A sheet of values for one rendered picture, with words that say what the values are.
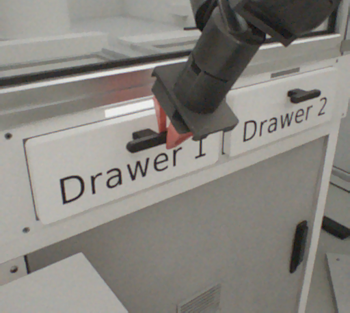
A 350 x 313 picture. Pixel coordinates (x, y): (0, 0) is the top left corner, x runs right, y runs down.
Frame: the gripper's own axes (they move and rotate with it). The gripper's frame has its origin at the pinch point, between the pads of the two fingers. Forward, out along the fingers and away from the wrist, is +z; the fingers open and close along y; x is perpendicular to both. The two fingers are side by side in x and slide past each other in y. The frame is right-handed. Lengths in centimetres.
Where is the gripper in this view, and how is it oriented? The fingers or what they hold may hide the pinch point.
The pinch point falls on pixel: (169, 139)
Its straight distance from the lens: 51.4
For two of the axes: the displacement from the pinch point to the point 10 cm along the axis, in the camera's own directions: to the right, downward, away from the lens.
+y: -4.9, -7.9, 3.7
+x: -8.0, 2.3, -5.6
